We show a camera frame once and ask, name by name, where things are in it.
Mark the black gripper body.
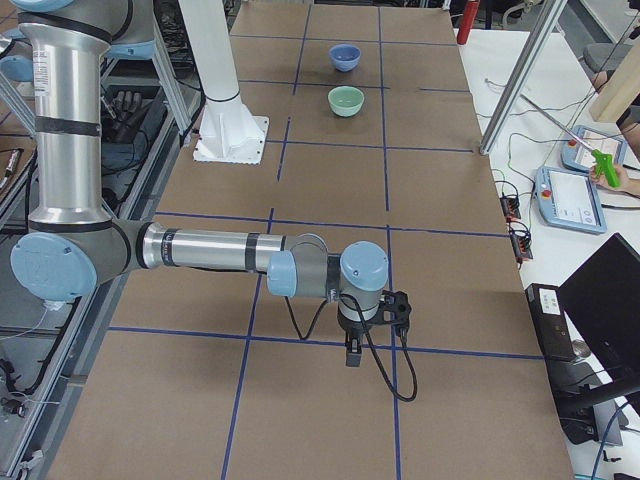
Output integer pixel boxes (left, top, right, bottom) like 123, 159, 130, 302
337, 307, 374, 344

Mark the blue bowl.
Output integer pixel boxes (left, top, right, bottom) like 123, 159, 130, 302
328, 44, 361, 73

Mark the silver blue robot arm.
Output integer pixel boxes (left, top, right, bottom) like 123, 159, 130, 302
10, 1, 388, 367

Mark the green bowl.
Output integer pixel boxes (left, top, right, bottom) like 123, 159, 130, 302
327, 86, 365, 118

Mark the person's hand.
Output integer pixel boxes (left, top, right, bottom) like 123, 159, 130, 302
588, 163, 632, 193

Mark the lower orange circuit board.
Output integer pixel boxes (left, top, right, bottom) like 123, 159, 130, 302
509, 230, 533, 264

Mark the orange circuit board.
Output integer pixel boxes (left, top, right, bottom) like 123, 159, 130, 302
509, 230, 533, 264
499, 195, 521, 221

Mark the black computer box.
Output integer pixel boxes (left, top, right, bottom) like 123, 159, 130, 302
525, 283, 574, 362

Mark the upper orange circuit board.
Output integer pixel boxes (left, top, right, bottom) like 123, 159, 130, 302
499, 195, 521, 221

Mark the near teach pendant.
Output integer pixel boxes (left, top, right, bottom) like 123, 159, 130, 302
535, 166, 607, 235

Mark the teach pendant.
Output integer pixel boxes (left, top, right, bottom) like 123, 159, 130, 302
560, 125, 628, 173
535, 166, 607, 235

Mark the black monitor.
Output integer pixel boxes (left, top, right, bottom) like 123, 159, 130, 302
555, 233, 639, 416

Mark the far teach pendant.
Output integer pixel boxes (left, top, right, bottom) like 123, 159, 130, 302
560, 125, 628, 173

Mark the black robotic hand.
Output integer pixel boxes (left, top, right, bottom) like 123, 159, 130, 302
101, 90, 151, 144

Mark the red bottle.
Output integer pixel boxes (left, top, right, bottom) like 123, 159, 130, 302
456, 0, 480, 45

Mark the wooden beam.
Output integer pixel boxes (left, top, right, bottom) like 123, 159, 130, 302
590, 36, 639, 122

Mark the grey office chair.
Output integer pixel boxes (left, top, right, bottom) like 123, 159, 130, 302
582, 43, 632, 73

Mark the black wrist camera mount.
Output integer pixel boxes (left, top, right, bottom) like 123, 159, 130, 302
371, 290, 412, 339

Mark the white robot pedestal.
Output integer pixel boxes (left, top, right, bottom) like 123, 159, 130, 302
179, 0, 269, 165

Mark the green handled grabber tool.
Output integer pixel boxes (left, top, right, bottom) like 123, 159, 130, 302
520, 94, 621, 188

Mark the aluminium frame post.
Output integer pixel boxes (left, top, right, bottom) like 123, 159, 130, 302
479, 0, 568, 155

